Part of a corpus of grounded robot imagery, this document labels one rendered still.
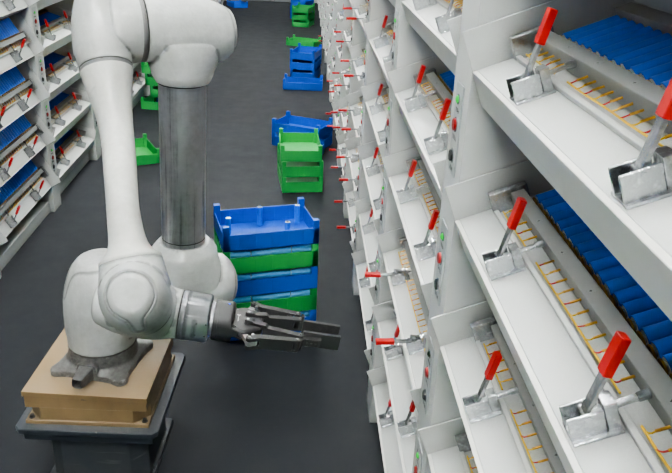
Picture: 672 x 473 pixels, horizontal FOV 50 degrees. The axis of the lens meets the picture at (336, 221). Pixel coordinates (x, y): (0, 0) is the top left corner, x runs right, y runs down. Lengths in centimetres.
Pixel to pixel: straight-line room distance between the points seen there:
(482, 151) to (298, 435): 122
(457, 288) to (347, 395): 115
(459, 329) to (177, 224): 80
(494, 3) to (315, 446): 135
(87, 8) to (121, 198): 42
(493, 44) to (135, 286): 62
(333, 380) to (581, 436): 162
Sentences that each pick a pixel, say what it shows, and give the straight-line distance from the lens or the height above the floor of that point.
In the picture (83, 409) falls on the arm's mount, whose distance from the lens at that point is 174.
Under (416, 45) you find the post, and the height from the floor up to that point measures 102.
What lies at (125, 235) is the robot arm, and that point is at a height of 79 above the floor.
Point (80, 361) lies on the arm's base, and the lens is 175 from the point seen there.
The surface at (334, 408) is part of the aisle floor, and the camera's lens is 208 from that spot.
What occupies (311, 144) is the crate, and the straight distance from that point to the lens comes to 371.
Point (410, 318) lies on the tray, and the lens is 148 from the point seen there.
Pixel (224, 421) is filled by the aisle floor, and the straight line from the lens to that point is 204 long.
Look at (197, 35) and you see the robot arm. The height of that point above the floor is 105.
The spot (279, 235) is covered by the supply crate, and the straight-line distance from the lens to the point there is 220.
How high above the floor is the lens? 129
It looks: 24 degrees down
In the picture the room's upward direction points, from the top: 3 degrees clockwise
